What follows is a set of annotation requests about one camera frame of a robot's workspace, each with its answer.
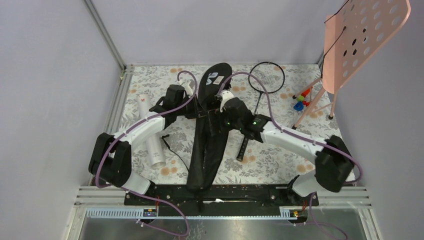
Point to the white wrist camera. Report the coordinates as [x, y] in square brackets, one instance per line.
[224, 96]
[186, 84]

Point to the black Crossway racket bag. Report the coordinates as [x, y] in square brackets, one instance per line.
[208, 147]

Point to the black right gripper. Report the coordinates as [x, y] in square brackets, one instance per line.
[215, 116]

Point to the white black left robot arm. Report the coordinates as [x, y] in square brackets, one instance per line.
[111, 159]

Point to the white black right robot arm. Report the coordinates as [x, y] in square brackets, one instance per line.
[330, 156]

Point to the black badminton racket right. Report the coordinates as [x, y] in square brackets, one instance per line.
[272, 77]

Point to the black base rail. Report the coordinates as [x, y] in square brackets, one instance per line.
[221, 200]

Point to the floral table mat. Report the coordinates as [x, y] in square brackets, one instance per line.
[262, 163]

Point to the colourful toy pile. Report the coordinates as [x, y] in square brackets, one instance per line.
[303, 100]

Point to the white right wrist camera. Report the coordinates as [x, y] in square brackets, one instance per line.
[224, 96]

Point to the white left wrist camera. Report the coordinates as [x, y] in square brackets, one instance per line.
[186, 84]

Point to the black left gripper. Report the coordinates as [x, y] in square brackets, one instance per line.
[198, 111]

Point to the pink perforated metal chair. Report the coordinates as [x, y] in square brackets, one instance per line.
[352, 36]

